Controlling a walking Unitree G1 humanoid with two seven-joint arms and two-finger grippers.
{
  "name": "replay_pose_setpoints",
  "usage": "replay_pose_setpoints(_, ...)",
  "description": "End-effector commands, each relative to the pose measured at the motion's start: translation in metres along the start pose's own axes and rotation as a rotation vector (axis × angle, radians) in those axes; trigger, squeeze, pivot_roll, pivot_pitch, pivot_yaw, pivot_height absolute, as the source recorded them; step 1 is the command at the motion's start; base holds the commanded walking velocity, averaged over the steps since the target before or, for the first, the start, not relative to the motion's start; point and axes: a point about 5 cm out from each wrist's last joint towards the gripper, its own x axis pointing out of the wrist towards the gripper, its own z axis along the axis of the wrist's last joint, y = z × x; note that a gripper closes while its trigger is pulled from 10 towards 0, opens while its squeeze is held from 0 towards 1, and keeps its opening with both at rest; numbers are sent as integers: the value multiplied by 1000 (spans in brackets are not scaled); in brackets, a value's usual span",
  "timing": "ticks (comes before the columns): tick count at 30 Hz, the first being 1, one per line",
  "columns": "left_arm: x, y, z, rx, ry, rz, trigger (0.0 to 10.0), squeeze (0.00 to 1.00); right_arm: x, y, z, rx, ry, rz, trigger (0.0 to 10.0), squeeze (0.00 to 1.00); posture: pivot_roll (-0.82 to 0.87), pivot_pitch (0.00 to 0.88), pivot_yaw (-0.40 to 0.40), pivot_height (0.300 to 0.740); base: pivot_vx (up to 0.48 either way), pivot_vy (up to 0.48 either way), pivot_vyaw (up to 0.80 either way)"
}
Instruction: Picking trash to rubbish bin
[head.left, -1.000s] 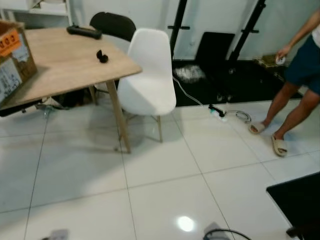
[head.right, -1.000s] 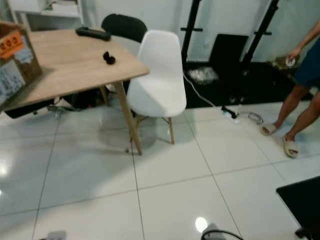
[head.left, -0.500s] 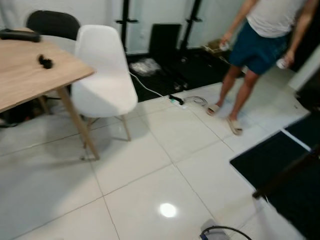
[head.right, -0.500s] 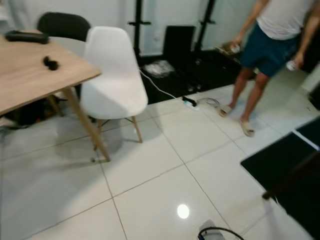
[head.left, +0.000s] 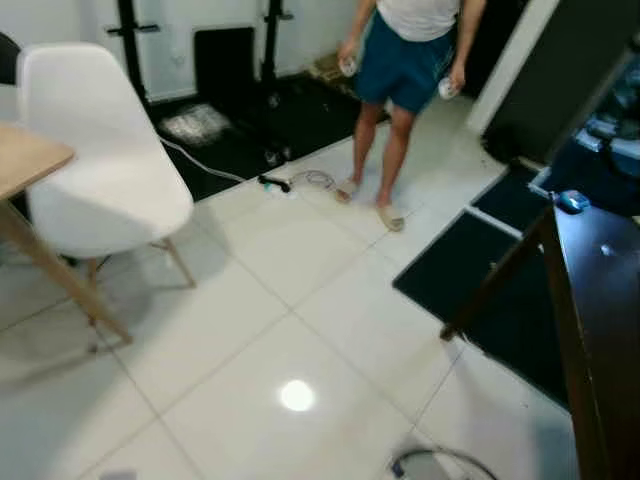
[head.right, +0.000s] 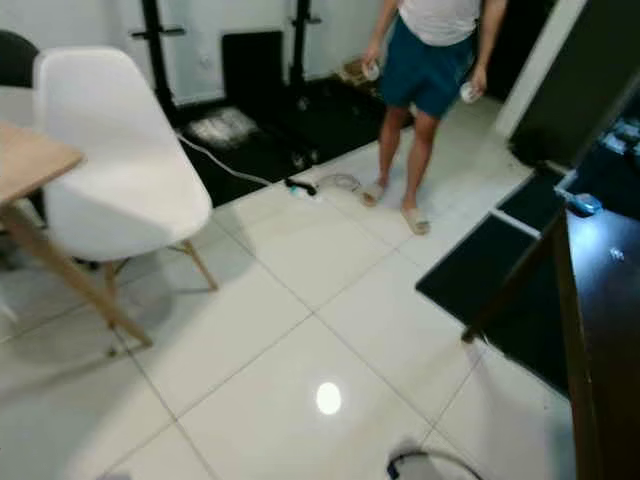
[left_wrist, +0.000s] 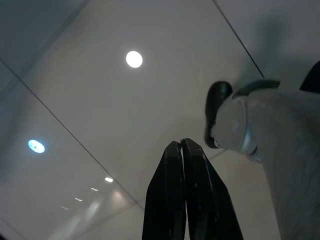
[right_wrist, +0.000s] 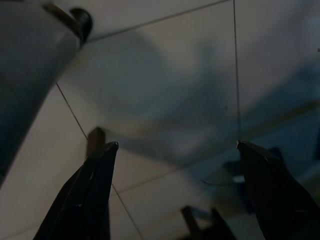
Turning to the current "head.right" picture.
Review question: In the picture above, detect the dark brown wooden table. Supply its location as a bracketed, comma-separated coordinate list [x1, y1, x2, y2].
[460, 205, 640, 480]

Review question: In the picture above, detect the black rack post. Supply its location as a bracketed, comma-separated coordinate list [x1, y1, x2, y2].
[284, 0, 322, 168]
[130, 0, 187, 103]

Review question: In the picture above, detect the brown woven basket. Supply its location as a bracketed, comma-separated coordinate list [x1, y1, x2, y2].
[335, 55, 387, 102]

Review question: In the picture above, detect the large black floor mat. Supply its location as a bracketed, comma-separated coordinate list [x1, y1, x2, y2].
[416, 213, 571, 397]

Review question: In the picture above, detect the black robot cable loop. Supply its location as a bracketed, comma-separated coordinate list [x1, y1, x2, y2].
[387, 450, 487, 480]

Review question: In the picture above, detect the black power plug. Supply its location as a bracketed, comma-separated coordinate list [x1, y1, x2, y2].
[285, 177, 321, 199]

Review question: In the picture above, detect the black gym floor mat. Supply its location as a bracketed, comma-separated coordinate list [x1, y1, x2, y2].
[170, 75, 393, 208]

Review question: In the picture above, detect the black square board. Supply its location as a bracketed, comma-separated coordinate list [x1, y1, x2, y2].
[222, 30, 287, 102]

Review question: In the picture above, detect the black chair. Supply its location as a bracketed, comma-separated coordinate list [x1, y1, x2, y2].
[0, 30, 42, 90]

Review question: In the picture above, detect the light wooden table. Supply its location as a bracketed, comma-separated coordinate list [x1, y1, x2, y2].
[0, 122, 155, 350]

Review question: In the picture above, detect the small black floor mat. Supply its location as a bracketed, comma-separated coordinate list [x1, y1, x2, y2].
[495, 170, 577, 237]

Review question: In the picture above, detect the white plastic shell chair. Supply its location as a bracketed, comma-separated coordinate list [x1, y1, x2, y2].
[32, 45, 220, 294]

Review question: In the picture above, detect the person's right hand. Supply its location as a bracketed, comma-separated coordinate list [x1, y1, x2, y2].
[362, 42, 385, 80]

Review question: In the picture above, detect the coiled white cable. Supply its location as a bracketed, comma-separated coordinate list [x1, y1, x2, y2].
[315, 172, 362, 197]

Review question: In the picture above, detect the white power cable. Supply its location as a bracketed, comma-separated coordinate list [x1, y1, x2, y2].
[180, 135, 277, 189]

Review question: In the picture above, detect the silvery crumpled sheet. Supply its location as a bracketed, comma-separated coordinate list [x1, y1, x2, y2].
[185, 107, 259, 152]

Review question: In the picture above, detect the person's left hand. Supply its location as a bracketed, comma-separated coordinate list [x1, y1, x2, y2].
[466, 65, 490, 102]

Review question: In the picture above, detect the person in blue shorts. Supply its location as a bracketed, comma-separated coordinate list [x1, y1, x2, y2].
[360, 0, 509, 237]

